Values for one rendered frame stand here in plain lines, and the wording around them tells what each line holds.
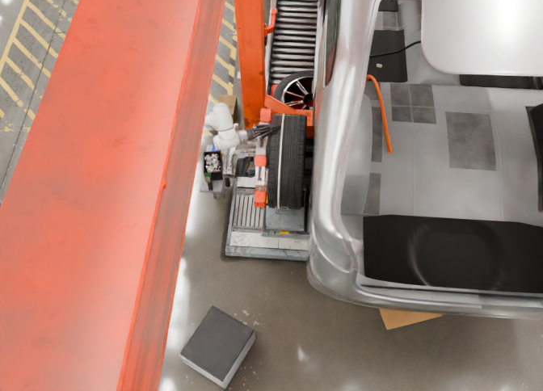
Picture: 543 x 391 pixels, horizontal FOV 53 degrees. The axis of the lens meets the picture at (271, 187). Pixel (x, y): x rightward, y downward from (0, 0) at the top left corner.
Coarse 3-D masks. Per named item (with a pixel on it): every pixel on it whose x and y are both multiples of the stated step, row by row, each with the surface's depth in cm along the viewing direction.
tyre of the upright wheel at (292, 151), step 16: (288, 128) 350; (304, 128) 350; (272, 144) 345; (288, 144) 345; (304, 144) 345; (272, 160) 344; (288, 160) 344; (304, 160) 344; (272, 176) 346; (288, 176) 346; (272, 192) 352; (288, 192) 352; (288, 208) 372
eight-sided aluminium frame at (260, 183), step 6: (258, 138) 354; (264, 138) 354; (258, 144) 351; (264, 144) 351; (258, 150) 349; (264, 150) 349; (258, 168) 351; (264, 168) 351; (258, 174) 353; (264, 174) 353; (258, 180) 353; (264, 180) 353; (258, 186) 356; (264, 186) 356
